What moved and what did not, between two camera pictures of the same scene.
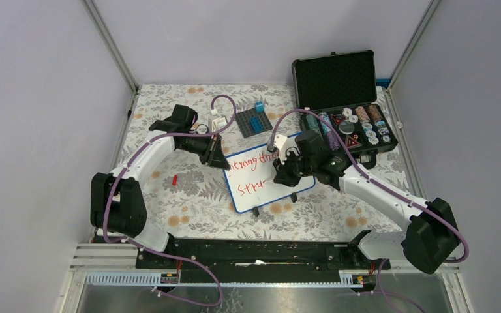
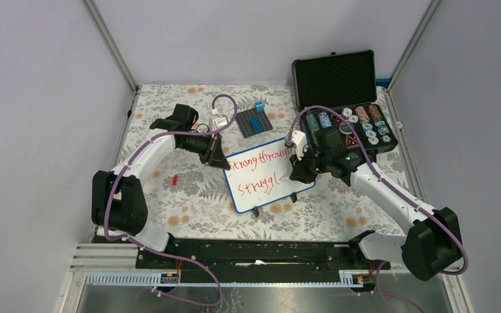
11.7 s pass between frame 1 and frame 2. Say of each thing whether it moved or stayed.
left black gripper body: stayed
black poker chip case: stayed
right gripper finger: moved
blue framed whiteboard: stayed
